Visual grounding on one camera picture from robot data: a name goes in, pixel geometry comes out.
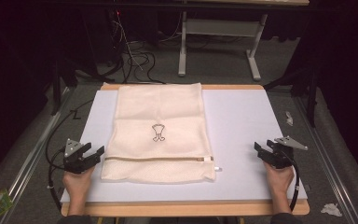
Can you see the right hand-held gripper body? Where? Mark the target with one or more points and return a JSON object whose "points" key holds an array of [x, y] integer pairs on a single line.
{"points": [[281, 155]]}

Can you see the person's left hand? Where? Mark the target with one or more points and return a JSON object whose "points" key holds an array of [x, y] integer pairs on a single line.
{"points": [[77, 183]]}

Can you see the small crumpled white tissue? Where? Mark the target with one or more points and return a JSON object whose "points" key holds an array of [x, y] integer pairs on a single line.
{"points": [[289, 118]]}

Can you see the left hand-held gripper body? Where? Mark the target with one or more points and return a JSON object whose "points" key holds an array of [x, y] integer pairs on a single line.
{"points": [[74, 161]]}

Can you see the large crumpled white tissue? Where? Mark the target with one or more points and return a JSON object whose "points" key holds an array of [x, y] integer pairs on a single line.
{"points": [[331, 210]]}

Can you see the white metal desk frame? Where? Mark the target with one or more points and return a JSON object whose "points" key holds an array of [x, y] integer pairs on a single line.
{"points": [[220, 28]]}

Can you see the wooden table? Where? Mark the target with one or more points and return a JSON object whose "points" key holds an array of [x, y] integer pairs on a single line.
{"points": [[180, 209]]}

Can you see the person's right hand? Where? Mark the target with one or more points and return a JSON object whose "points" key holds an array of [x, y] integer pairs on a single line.
{"points": [[279, 180]]}

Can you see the black metal stand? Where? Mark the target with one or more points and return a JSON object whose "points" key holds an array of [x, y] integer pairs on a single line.
{"points": [[57, 87], [310, 93]]}

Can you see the cream mesh laundry bag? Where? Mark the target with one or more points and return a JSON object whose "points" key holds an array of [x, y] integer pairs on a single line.
{"points": [[158, 112]]}

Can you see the silver metal floor rail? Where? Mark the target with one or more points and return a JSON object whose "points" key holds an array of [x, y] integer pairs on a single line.
{"points": [[326, 155], [31, 155]]}

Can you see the white table mat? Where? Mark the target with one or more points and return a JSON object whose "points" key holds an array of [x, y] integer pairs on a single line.
{"points": [[239, 124]]}

